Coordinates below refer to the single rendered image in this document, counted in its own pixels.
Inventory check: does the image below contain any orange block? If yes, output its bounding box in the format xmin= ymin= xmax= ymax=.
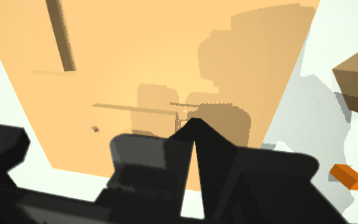
xmin=329 ymin=164 xmax=358 ymax=191

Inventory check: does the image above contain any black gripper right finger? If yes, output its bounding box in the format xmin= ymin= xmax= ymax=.
xmin=195 ymin=118 xmax=320 ymax=221

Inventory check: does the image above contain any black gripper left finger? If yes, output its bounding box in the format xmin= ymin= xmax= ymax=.
xmin=109 ymin=117 xmax=197 ymax=216

